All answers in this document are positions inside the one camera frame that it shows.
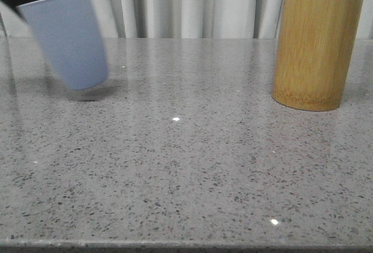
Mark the blue plastic cup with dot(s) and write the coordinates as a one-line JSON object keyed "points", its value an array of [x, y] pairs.
{"points": [[69, 36]]}

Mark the bamboo cylindrical holder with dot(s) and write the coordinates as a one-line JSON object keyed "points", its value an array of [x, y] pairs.
{"points": [[314, 50]]}

